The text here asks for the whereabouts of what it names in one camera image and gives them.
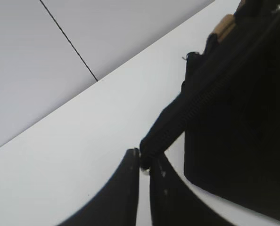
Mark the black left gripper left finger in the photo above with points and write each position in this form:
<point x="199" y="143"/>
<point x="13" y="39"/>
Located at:
<point x="116" y="204"/>

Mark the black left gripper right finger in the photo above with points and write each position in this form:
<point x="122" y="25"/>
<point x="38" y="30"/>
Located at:
<point x="172" y="203"/>

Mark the black bag with tan handles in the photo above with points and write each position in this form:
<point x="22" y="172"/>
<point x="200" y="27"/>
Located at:
<point x="229" y="111"/>

